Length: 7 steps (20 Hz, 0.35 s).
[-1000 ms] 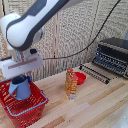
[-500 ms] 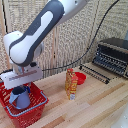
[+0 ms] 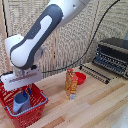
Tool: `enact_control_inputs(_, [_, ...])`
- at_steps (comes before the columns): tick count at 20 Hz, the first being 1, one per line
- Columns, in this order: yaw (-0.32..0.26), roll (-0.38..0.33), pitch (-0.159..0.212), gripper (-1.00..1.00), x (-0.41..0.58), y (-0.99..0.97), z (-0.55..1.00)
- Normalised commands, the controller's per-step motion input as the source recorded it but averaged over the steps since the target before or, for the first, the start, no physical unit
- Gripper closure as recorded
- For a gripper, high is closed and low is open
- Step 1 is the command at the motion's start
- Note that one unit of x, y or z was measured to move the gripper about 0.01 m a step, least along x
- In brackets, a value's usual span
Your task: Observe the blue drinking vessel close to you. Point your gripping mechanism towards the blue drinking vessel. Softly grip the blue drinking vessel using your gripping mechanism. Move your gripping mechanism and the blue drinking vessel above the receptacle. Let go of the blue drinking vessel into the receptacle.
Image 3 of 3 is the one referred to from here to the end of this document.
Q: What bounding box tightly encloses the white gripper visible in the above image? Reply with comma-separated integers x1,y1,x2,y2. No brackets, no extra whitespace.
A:
0,67,44,96

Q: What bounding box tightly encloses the blue cup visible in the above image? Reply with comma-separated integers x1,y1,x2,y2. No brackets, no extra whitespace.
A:
12,91,32,114

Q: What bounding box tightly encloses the red shopping basket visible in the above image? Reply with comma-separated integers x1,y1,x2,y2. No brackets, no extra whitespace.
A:
0,81,50,128

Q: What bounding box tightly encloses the orange snack box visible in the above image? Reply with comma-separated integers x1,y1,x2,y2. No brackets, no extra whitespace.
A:
64,68,79,101

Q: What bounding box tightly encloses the red bowl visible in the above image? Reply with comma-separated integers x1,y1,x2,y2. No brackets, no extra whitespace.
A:
74,71,87,86

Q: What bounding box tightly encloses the black oven rack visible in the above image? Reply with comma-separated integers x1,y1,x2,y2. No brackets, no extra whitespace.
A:
78,63,112,85

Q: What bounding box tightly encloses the black toaster oven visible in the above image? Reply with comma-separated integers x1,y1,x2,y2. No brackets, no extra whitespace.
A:
92,37,128,80

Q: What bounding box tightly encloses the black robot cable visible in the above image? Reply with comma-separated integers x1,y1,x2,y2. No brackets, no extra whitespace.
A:
41,0,122,74

